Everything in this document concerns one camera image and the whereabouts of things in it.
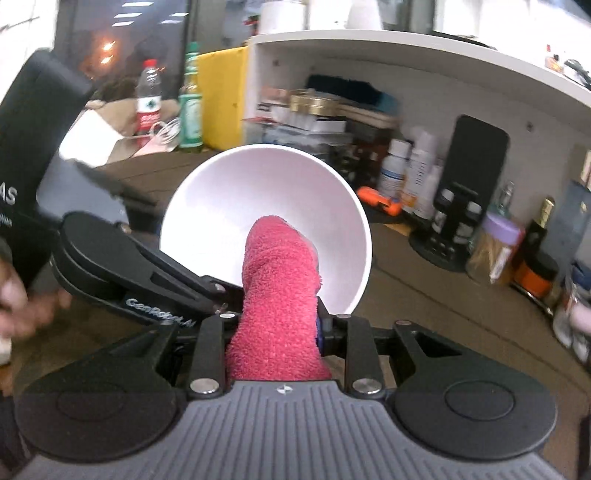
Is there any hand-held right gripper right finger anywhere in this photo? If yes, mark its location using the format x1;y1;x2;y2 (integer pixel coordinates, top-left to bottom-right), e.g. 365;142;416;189
318;314;465;400

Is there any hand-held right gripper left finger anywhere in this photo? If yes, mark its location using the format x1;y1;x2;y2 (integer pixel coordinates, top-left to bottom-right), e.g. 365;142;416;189
95;313;237;400

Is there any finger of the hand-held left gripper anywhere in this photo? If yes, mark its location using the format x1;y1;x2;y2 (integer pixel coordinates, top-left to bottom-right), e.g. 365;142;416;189
134;240;245;317
69;159;160;209

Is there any pink towel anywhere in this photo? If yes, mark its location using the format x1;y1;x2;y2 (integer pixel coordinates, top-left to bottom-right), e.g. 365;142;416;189
226;216;331;381

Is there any white ribbed bowl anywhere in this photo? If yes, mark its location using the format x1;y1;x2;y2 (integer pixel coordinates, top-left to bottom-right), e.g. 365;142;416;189
159;144;372;315

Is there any person's left hand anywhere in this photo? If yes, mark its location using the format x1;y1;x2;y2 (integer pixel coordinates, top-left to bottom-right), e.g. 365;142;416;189
0;265;72;340

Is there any red label water bottle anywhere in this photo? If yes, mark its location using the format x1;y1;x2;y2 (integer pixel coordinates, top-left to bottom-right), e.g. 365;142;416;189
136;59;162;148

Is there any brown desk mat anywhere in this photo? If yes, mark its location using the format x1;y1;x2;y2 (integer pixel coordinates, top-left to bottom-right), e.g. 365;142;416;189
9;148;591;480

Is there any green glass bottle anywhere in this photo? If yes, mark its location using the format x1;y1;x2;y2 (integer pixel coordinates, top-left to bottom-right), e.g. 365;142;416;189
179;42;204;148

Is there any yellow plastic box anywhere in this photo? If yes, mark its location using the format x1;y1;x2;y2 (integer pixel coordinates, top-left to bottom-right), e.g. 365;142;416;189
196;46;250;151

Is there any white medicine bottle blue label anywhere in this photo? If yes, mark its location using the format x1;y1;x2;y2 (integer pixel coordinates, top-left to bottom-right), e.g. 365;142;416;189
379;139;411;199

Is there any toothpick jar purple lid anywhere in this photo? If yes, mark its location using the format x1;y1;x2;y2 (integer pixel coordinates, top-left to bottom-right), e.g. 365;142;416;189
466;212;525;284

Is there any white spray can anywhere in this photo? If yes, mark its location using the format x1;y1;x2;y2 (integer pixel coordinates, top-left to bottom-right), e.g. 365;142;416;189
406;131;439;217

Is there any orange jar black lid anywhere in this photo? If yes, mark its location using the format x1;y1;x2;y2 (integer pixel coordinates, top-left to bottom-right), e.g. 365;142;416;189
512;251;559;301

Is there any green perfume bottle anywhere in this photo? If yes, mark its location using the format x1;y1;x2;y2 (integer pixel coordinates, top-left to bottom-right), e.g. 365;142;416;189
492;182;515;217

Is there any gold round tin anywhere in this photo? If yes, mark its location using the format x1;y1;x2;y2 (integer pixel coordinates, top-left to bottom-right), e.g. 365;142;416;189
290;92;340;116

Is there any beige flat case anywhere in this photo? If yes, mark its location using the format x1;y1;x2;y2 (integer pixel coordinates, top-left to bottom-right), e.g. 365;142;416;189
339;105;400;130

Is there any dark bottle gold cap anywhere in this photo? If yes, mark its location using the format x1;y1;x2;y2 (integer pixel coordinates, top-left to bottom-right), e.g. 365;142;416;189
526;198;555;259

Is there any black phone stand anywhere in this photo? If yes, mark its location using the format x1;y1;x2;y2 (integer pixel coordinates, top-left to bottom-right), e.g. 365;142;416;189
409;115;509;271

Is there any white container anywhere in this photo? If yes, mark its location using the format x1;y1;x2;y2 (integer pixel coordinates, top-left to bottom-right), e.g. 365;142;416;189
259;0;305;35

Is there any white desktop shelf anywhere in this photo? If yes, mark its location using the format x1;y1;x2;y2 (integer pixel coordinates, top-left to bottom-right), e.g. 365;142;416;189
242;30;591;185

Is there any tall blue bottle gold cap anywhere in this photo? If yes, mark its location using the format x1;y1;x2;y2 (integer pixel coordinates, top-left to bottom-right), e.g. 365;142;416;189
561;180;591;259

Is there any white cup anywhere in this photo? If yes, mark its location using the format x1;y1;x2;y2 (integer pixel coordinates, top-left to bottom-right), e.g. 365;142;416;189
346;0;384;31

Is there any white cable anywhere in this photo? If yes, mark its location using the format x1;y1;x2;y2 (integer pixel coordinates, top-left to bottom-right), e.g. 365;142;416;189
152;117;181;148

